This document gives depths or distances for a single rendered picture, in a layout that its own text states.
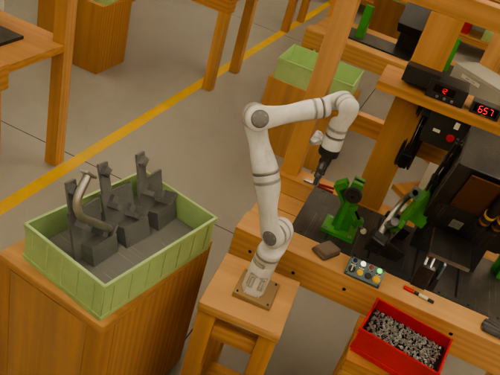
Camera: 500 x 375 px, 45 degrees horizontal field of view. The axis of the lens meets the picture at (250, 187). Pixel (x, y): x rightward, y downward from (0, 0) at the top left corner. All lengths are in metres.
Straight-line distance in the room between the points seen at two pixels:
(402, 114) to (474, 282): 0.80
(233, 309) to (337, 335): 1.41
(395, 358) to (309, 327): 1.29
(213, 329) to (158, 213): 0.51
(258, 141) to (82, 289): 0.79
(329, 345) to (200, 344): 1.25
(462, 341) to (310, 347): 1.09
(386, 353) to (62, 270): 1.19
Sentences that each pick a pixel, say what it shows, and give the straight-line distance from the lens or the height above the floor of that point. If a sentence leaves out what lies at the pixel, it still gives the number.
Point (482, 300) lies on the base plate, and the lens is 2.74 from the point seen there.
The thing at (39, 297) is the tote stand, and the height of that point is 0.72.
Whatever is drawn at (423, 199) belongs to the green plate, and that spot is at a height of 1.24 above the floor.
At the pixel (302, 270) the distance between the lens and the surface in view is 2.52.
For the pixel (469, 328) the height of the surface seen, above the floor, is 0.90.
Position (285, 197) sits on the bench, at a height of 0.88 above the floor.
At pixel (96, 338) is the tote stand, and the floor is 0.72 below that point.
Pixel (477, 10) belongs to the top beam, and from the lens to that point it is 2.62.
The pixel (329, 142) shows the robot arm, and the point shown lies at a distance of 2.11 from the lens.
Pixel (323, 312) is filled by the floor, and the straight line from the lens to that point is 3.64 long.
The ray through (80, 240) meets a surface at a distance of 2.27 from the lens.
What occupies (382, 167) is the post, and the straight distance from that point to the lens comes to 2.88.
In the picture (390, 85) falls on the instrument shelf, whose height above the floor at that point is 1.54.
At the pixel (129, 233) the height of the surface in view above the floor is 0.90.
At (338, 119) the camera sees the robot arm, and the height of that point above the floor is 1.57.
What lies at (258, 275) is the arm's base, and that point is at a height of 0.97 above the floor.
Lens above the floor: 2.41
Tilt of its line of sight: 33 degrees down
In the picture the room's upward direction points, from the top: 17 degrees clockwise
